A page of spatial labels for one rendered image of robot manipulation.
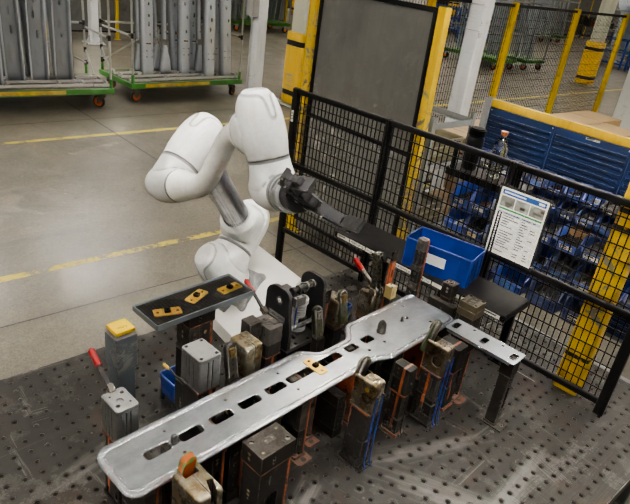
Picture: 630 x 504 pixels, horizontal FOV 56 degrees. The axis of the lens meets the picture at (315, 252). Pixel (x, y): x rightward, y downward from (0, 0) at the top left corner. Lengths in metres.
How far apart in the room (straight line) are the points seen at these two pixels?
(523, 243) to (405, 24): 2.03
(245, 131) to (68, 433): 1.21
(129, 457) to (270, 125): 0.89
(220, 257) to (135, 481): 1.03
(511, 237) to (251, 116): 1.46
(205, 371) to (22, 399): 0.78
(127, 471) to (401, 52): 3.22
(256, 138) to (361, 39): 3.06
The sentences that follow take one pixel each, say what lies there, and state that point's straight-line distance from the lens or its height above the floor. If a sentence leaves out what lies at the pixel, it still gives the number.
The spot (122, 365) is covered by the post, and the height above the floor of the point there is 1.05.
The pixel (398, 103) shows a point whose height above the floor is 1.36.
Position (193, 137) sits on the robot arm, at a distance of 1.92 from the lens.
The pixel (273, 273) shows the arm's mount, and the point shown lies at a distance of 2.48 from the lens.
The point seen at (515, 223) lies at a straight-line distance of 2.54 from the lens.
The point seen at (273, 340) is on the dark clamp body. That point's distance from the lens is 1.99.
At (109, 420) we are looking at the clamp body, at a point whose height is 1.01.
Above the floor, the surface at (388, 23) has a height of 1.83.
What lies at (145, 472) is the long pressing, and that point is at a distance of 1.60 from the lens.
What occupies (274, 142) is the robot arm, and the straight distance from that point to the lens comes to 1.39.
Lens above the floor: 2.17
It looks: 26 degrees down
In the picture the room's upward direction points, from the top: 8 degrees clockwise
